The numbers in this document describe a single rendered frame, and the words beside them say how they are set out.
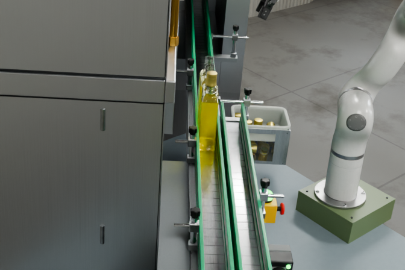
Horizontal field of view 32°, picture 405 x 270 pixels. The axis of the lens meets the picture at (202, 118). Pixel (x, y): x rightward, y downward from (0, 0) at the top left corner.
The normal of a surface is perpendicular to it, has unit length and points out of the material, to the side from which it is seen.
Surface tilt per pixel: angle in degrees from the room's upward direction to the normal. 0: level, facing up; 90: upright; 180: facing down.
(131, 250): 90
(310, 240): 0
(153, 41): 90
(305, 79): 0
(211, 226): 0
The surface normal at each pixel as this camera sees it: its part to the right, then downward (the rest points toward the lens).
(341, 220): -0.76, 0.26
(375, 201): 0.06, -0.88
